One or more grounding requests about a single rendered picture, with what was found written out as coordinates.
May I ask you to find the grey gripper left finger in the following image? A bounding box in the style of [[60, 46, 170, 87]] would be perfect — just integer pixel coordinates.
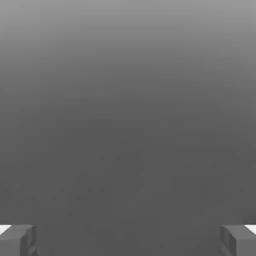
[[0, 224, 38, 256]]

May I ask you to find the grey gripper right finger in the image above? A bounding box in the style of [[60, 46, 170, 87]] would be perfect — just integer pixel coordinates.
[[219, 224, 256, 256]]

